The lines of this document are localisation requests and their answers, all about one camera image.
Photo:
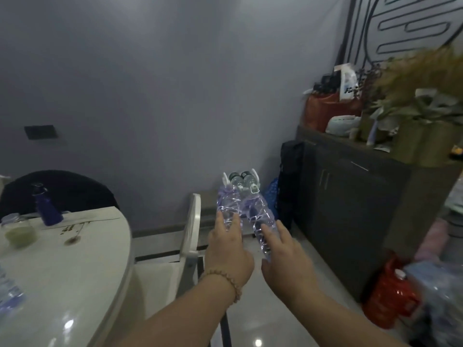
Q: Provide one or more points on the person's left hand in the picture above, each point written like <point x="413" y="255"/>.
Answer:
<point x="228" y="256"/>

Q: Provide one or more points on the person's right hand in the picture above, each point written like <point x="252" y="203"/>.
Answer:
<point x="293" y="271"/>

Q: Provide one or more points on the small blue tinted water bottle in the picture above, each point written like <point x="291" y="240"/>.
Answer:
<point x="258" y="213"/>
<point x="9" y="292"/>
<point x="228" y="204"/>

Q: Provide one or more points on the green label water bottle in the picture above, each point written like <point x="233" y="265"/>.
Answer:
<point x="249" y="180"/>
<point x="235" y="178"/>

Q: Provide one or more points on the white tiered storage cart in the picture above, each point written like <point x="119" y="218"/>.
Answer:
<point x="255" y="175"/>

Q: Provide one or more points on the person's left forearm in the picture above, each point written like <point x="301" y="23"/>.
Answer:
<point x="188" y="318"/>

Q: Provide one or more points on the person's right forearm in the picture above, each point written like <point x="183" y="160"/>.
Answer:
<point x="340" y="325"/>

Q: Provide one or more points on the white chair with arc cutouts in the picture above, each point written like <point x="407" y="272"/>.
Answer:
<point x="190" y="234"/>

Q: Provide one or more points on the grey stool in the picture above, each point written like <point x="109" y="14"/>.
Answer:
<point x="209" y="209"/>

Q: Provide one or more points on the blue perforated basket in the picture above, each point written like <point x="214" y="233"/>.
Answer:
<point x="271" y="198"/>

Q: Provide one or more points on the dark grey cabinet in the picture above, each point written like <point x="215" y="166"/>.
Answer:
<point x="347" y="213"/>

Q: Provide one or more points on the black fabric bag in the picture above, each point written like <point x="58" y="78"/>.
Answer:
<point x="289" y="177"/>

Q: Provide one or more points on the red plastic jug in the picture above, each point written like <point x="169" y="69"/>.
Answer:
<point x="387" y="296"/>

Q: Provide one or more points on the white plastic bag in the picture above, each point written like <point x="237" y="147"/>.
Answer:
<point x="341" y="124"/>

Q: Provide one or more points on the white table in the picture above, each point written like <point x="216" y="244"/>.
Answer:
<point x="72" y="278"/>

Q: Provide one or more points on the small gold plant pot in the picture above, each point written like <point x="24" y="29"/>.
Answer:
<point x="365" y="130"/>

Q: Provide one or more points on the large gold plant pot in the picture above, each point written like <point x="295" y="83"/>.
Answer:
<point x="427" y="144"/>

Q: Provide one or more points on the dark blue metal flask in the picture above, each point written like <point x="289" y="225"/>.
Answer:
<point x="47" y="209"/>

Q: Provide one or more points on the white printed packet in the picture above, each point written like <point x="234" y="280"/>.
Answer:
<point x="348" y="83"/>

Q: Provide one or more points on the glass jar with silver lid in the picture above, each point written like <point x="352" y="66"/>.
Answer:
<point x="20" y="234"/>

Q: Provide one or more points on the black line pattern partition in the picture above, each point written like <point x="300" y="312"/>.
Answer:
<point x="398" y="25"/>

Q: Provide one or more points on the black wall switch plate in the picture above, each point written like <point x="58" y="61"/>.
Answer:
<point x="40" y="132"/>

